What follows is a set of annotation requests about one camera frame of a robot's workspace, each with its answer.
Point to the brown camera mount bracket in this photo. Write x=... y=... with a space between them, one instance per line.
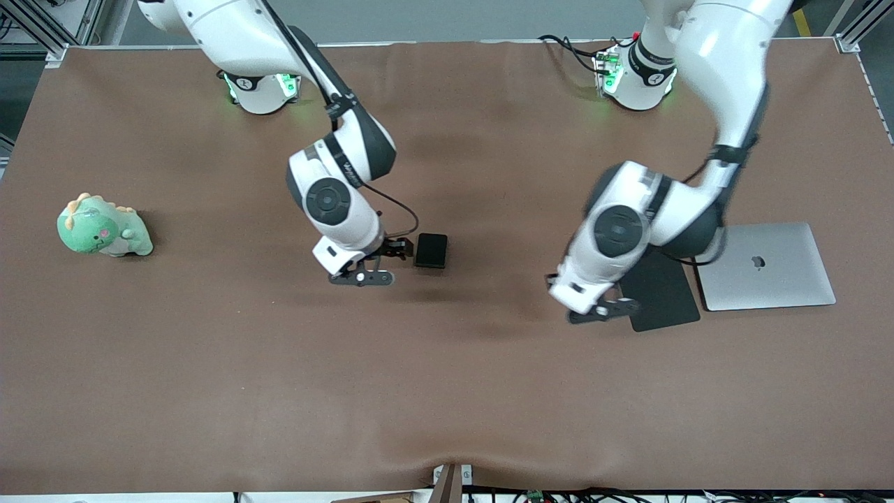
x=447 y=485

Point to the black mouse pad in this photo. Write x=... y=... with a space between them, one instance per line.
x=663 y=307

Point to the aluminium frame profile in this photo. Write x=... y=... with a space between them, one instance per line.
x=52 y=31
x=862 y=28

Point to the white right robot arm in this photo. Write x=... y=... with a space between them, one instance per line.
x=244 y=28

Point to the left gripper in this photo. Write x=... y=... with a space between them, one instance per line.
x=548 y=276

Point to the silver laptop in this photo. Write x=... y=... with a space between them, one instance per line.
x=782 y=279

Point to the brown table cover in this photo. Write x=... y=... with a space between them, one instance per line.
x=447 y=384

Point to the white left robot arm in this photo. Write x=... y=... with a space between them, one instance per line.
x=726 y=56

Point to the black phone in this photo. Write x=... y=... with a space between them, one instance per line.
x=431 y=250

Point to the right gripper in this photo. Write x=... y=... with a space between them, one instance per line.
x=391 y=247

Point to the green dinosaur plush toy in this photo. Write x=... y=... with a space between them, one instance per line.
x=98 y=230

